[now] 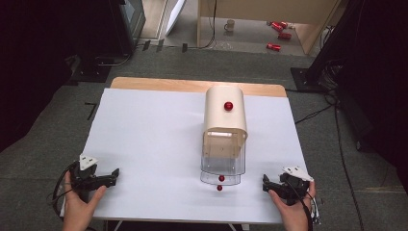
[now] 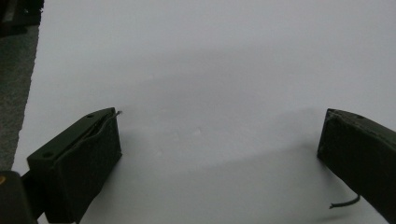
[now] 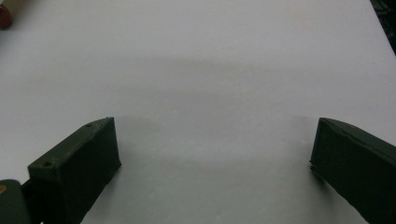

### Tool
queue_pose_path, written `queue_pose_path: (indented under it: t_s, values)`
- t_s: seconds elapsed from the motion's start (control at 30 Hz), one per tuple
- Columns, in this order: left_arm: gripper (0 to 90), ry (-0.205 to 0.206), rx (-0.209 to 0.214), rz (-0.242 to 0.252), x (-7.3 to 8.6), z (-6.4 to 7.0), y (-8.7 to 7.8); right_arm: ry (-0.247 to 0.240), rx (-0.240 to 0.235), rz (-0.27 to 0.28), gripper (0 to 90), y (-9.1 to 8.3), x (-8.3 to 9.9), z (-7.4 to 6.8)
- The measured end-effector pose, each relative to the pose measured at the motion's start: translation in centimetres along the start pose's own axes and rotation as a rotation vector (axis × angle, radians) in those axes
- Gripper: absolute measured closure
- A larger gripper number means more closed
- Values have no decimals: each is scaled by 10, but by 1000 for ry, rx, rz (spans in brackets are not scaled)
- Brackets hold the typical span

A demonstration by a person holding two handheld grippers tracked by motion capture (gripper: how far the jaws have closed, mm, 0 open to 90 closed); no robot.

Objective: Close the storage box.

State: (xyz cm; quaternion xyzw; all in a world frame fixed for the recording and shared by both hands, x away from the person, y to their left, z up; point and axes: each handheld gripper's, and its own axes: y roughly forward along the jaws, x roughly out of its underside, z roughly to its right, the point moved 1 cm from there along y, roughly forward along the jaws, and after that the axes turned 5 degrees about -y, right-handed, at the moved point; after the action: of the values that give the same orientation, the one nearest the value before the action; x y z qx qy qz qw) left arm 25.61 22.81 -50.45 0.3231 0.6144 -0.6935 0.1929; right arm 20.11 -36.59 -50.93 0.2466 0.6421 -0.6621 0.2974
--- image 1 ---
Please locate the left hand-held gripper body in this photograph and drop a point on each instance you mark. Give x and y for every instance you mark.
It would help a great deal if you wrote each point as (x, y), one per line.
(84, 179)

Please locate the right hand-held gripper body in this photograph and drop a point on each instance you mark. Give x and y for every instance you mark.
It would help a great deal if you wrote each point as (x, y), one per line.
(293, 187)

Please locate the person's right hand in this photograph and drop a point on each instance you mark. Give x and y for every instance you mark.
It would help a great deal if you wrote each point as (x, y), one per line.
(293, 213)

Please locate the person's left hand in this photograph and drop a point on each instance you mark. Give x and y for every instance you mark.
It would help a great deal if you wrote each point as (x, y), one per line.
(78, 210)

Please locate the large transparent drawer red knob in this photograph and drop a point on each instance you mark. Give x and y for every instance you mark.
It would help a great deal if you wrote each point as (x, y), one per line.
(223, 165)

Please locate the small transparent drawer red knob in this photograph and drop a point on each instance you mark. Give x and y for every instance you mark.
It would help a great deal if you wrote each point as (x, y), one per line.
(220, 183)

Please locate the white table mat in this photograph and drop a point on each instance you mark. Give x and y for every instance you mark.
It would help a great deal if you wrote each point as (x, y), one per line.
(150, 144)

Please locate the cream drawer cabinet red knob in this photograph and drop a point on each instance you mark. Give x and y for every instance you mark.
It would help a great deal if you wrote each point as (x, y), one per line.
(224, 118)

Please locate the black stand base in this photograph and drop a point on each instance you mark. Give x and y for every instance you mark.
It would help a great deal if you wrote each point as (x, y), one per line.
(91, 70)

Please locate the dark curtain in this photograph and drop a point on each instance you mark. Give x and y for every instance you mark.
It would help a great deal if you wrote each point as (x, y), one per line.
(385, 80)
(29, 64)

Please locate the red can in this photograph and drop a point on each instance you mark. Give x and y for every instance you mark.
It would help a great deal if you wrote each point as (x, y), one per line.
(285, 36)
(284, 24)
(274, 47)
(277, 26)

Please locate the black metal stand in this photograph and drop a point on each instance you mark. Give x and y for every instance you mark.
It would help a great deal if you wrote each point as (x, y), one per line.
(324, 48)

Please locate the black tape strip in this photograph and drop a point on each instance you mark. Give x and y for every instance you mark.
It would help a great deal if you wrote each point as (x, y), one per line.
(184, 47)

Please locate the beige mug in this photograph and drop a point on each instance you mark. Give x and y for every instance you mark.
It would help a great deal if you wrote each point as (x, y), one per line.
(229, 25)

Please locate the white board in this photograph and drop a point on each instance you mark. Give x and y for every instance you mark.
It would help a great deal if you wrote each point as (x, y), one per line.
(174, 16)

